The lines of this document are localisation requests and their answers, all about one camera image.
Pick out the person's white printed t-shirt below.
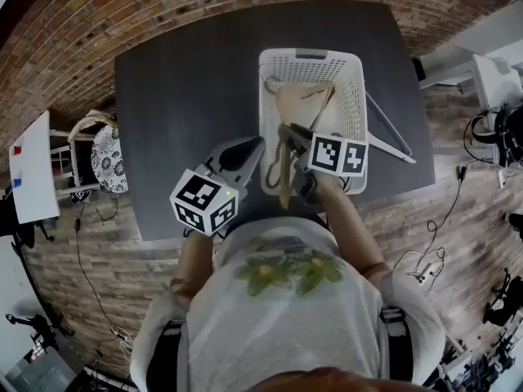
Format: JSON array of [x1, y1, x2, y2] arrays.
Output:
[[130, 217, 446, 392]]

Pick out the light wooden hanger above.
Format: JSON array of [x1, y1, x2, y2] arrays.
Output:
[[272, 80, 338, 211]]

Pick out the black headset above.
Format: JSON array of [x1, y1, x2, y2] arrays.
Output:
[[465, 114, 498, 146]]

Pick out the white plastic hanger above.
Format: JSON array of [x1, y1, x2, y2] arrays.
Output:
[[364, 91, 417, 165]]

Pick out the white wooden chair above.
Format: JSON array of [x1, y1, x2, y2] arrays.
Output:
[[48, 110, 130, 198]]

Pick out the floral round seat cushion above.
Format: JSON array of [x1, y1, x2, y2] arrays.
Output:
[[90, 125, 128, 194]]

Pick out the black tripod stand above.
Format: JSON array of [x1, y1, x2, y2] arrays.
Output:
[[3, 310, 77, 354]]

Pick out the black swivel chair base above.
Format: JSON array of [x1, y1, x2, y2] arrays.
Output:
[[484, 267, 523, 326]]

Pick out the white plastic laundry basket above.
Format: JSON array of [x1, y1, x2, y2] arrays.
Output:
[[258, 47, 369, 195]]

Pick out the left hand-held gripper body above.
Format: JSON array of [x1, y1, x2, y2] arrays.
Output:
[[169, 159, 249, 237]]

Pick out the person's left forearm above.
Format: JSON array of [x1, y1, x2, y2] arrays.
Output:
[[171, 233, 216, 301]]

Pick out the person's right forearm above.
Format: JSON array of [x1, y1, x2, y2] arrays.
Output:
[[316, 173, 391, 279]]

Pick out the black shoulder strap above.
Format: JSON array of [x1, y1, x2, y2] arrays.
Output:
[[153, 320, 189, 392], [379, 306, 413, 383]]

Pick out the white desk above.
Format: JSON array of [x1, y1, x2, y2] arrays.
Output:
[[416, 0, 523, 101]]

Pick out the black office chair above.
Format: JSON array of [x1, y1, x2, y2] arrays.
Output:
[[0, 196, 56, 256]]

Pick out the black bag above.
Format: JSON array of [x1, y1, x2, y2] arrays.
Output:
[[494, 104, 523, 167]]

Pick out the gold metal hanger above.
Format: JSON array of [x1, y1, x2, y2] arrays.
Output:
[[264, 80, 338, 191]]

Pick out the black floor cable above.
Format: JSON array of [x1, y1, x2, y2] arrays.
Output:
[[74, 216, 132, 342]]

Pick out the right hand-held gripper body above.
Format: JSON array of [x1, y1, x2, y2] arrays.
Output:
[[293, 131, 369, 204]]

